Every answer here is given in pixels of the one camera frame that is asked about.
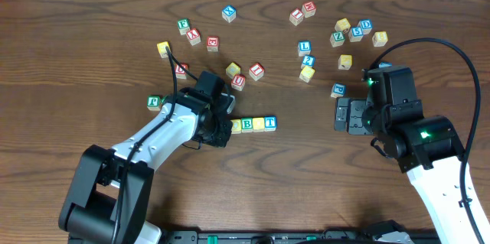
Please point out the red X block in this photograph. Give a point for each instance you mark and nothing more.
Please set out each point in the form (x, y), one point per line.
(193, 36)

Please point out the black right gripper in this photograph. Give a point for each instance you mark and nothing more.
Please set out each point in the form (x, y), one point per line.
(354, 116)

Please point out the blue T block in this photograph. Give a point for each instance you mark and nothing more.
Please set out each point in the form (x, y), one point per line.
(270, 123)

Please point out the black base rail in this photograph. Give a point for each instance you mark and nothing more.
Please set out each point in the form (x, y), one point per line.
(383, 232)

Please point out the red u block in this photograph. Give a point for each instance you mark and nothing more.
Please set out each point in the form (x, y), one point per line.
(238, 82)
(181, 71)

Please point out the red E block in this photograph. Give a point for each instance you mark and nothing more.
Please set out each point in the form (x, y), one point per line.
(213, 43)

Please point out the blue P block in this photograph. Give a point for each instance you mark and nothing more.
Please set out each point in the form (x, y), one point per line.
(338, 90)

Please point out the yellow block far left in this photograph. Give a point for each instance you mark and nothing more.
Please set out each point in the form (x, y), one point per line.
(164, 49)

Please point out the red i block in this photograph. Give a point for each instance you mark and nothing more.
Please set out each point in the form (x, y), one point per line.
(296, 16)
(256, 71)

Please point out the blue 5 block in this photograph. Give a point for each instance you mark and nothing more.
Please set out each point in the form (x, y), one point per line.
(355, 34)

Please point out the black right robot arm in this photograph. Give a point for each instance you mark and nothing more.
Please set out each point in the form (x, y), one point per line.
(430, 153)

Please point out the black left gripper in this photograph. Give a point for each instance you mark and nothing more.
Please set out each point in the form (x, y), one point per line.
(220, 133)

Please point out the yellow block by 2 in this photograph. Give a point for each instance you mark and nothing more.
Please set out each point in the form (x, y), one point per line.
(306, 73)

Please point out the yellow hammer block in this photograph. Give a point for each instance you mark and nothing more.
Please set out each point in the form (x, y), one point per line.
(345, 61)

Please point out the red U block left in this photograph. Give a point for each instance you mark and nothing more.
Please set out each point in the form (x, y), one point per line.
(181, 71)

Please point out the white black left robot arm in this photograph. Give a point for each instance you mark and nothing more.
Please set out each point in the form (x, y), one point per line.
(109, 195)

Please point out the blue L block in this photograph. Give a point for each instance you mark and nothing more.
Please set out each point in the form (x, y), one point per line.
(304, 48)

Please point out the green B block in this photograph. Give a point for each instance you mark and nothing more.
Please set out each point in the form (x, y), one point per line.
(246, 125)

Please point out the red I block far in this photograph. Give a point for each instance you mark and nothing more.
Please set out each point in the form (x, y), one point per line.
(296, 16)

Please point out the yellow B-side block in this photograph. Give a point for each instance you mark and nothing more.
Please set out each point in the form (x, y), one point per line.
(379, 38)

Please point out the blue 2 block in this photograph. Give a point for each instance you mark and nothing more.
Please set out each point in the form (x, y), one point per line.
(308, 61)

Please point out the blue d block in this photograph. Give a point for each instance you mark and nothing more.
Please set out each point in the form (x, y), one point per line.
(384, 64)
(365, 25)

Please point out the yellow O block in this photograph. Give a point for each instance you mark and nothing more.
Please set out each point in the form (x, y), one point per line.
(237, 126)

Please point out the yellow block by Z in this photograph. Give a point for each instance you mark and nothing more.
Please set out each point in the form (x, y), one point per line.
(343, 25)

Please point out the blue D block near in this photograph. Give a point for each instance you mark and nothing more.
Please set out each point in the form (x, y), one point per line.
(384, 64)

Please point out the green F block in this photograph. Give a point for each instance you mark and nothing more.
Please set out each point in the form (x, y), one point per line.
(183, 26)

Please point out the blue D block far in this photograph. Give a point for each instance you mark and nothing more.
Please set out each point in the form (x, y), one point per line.
(365, 25)

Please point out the red block far right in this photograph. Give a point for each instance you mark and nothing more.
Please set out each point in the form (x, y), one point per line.
(309, 9)

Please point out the blue X block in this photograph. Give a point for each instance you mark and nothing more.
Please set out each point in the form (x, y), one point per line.
(229, 13)

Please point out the green Z block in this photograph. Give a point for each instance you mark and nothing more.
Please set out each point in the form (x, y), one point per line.
(337, 39)

